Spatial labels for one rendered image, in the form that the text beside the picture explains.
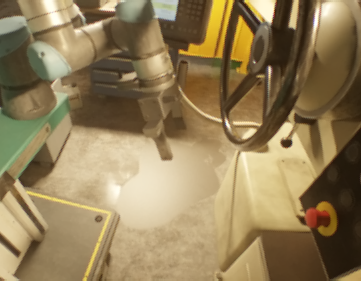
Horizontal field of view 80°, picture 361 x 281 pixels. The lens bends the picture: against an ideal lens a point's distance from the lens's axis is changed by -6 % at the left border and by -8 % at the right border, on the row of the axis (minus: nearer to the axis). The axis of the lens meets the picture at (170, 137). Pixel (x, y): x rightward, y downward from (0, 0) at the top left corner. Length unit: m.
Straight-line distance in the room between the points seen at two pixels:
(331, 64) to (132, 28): 0.35
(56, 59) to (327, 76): 0.46
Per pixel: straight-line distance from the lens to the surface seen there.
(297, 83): 0.29
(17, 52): 0.64
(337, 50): 0.45
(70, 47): 0.47
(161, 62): 0.49
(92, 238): 1.26
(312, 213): 0.42
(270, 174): 1.24
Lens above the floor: 1.47
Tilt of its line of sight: 44 degrees down
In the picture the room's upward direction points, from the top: 7 degrees clockwise
